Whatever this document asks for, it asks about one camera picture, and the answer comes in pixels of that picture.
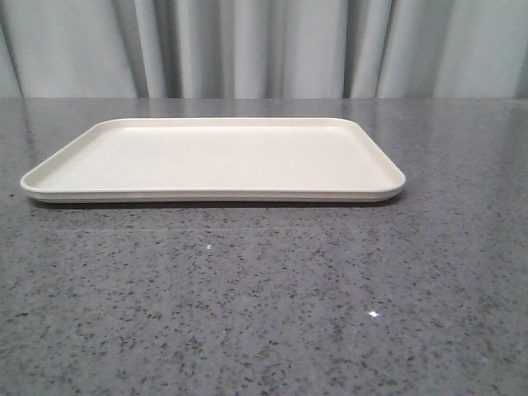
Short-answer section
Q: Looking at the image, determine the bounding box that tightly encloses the cream rectangular plastic tray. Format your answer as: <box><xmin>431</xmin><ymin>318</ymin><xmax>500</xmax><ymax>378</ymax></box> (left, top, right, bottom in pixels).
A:
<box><xmin>20</xmin><ymin>117</ymin><xmax>406</xmax><ymax>203</ymax></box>

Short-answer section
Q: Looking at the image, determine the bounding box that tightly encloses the pale grey pleated curtain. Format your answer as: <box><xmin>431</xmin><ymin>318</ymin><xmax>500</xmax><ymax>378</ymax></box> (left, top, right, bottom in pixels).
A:
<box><xmin>1</xmin><ymin>1</ymin><xmax>527</xmax><ymax>99</ymax></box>

